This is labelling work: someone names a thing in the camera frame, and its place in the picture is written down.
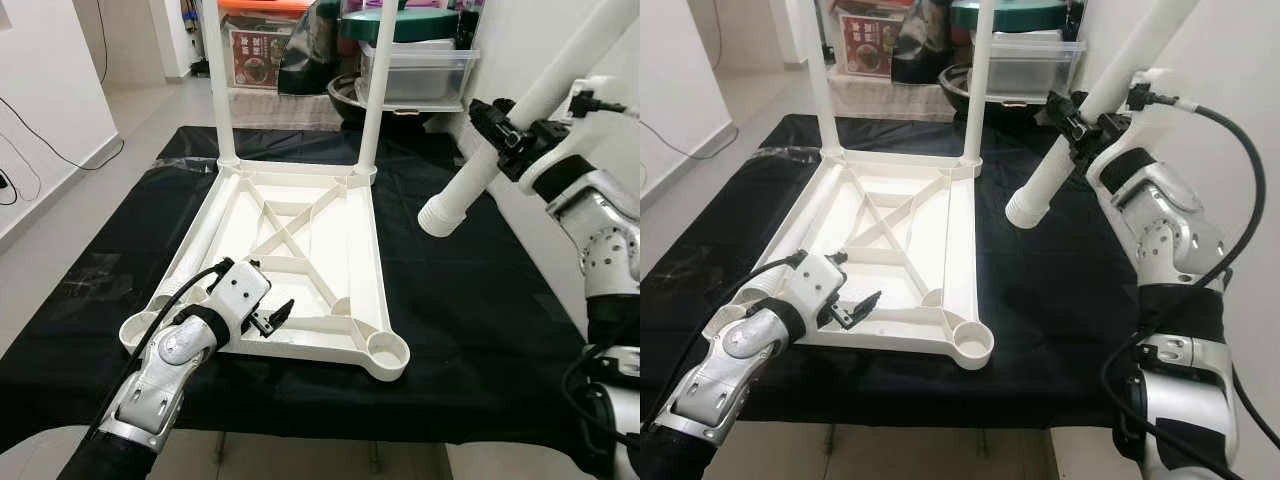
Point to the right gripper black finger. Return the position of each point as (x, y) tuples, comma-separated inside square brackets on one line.
[(490, 115), (1065, 115)]

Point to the white plastic table leg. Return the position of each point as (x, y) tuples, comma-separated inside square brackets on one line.
[(1030, 200), (978, 85), (222, 80), (378, 90), (450, 205), (190, 260), (822, 80), (800, 240)]

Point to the white plastic table top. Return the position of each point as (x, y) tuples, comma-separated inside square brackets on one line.
[(920, 240), (320, 250)]

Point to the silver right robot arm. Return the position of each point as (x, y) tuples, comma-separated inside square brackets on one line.
[(595, 230), (1165, 230)]

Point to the clear plastic storage box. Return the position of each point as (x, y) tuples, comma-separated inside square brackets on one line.
[(425, 75), (1030, 65)]

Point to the green pot lid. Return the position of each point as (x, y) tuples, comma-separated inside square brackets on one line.
[(1020, 12), (430, 22)]

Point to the clear tape strip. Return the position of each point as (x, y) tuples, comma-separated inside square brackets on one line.
[(185, 165), (790, 155)]

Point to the clear tape cross patch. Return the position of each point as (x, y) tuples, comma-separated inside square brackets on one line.
[(95, 278)]

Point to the black bag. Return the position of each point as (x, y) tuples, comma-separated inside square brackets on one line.
[(920, 40), (310, 50)]

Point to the black tablecloth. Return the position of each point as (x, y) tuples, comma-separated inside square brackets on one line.
[(1060, 320), (470, 330)]

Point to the black floor mop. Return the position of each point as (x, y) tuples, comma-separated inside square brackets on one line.
[(200, 68)]

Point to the red printed box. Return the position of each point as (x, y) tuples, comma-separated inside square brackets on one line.
[(865, 45), (255, 55)]

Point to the orange box lid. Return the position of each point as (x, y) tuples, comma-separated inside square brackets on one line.
[(265, 8)]

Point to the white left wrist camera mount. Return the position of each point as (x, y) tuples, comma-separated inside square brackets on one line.
[(815, 285), (240, 290)]

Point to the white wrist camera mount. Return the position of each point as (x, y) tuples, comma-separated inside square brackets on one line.
[(590, 95), (815, 285), (240, 290), (1155, 85)]

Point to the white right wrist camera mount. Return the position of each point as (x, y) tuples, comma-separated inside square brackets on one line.
[(590, 95), (1155, 85)]

